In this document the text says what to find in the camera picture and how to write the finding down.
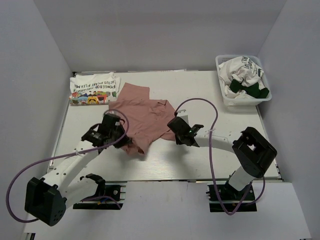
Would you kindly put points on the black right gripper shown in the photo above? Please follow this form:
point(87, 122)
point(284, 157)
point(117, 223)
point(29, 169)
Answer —
point(178, 141)

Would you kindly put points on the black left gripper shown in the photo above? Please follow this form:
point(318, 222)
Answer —
point(125, 141)

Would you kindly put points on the pink t-shirt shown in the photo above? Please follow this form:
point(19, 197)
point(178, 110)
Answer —
point(148, 118)

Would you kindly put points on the dark green t-shirt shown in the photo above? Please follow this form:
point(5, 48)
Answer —
point(252, 90)

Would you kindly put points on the white t-shirt green lettering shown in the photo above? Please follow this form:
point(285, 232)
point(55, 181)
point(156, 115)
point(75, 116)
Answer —
point(243, 70)

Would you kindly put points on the plain white t-shirt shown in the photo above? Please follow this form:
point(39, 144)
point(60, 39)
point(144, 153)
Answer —
point(228, 93)

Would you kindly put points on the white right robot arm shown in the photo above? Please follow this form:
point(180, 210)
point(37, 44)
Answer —
point(254, 153)

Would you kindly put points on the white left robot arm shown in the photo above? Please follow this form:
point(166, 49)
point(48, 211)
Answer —
point(49, 197)

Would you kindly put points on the folded white cartoon print t-shirt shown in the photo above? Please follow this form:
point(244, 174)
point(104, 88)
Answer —
point(94, 89)

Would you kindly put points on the white plastic laundry basket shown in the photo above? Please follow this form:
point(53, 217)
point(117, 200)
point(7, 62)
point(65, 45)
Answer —
point(241, 102)

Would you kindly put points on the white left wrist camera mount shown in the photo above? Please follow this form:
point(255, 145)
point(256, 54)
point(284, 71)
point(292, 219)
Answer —
point(112, 113)

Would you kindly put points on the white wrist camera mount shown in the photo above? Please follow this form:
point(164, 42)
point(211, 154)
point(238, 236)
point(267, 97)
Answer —
point(181, 116)
point(112, 113)

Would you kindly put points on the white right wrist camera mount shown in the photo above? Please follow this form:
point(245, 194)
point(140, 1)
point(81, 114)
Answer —
point(181, 116)

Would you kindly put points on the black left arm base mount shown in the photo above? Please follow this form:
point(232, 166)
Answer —
point(113, 199)

